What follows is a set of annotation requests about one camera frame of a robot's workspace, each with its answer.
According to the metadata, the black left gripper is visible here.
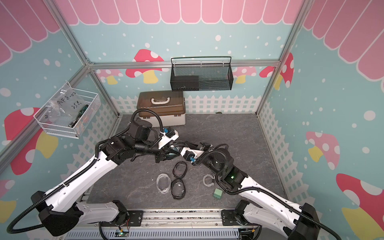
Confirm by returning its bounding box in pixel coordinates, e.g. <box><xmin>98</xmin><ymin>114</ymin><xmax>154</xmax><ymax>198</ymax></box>
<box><xmin>135</xmin><ymin>140</ymin><xmax>181</xmax><ymax>164</ymax></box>

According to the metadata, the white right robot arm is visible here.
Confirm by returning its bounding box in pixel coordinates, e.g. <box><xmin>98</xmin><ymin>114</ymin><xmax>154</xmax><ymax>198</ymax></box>
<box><xmin>175</xmin><ymin>143</ymin><xmax>340</xmax><ymax>240</ymax></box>

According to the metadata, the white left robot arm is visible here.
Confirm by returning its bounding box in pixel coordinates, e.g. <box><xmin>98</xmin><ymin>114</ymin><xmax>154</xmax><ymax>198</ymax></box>
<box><xmin>7</xmin><ymin>109</ymin><xmax>179</xmax><ymax>237</ymax></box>

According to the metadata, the green charger cube lower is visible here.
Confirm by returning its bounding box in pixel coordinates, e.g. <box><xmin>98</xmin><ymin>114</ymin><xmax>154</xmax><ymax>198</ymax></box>
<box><xmin>213</xmin><ymin>188</ymin><xmax>223</xmax><ymax>200</ymax></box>

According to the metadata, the brown lid storage box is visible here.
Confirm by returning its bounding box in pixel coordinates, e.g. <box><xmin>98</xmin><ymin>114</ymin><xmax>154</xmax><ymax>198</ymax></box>
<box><xmin>137</xmin><ymin>91</ymin><xmax>186</xmax><ymax>127</ymax></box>

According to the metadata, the clear labelled plastic bag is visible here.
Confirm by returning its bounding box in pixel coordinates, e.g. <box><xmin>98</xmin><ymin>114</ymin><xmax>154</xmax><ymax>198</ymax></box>
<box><xmin>44</xmin><ymin>84</ymin><xmax>85</xmax><ymax>126</ymax></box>

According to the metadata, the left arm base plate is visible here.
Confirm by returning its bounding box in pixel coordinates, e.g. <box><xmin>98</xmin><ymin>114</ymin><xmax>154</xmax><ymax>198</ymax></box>
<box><xmin>102</xmin><ymin>210</ymin><xmax>144</xmax><ymax>228</ymax></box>

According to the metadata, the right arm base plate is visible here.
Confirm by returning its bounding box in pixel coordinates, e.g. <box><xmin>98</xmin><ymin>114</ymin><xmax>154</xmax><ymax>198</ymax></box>
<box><xmin>221</xmin><ymin>210</ymin><xmax>260</xmax><ymax>227</ymax></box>

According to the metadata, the black wire mesh basket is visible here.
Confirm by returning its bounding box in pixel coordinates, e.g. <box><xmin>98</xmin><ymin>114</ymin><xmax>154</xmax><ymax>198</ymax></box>
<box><xmin>170</xmin><ymin>56</ymin><xmax>234</xmax><ymax>92</ymax></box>

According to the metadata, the green handled tool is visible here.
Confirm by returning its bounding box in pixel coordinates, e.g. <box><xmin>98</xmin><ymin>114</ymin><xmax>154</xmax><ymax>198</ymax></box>
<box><xmin>69</xmin><ymin>105</ymin><xmax>89</xmax><ymax>128</ymax></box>

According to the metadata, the white wire wall basket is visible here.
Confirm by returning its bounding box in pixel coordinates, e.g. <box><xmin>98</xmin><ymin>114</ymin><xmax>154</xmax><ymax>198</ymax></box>
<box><xmin>34</xmin><ymin>82</ymin><xmax>101</xmax><ymax>139</ymax></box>

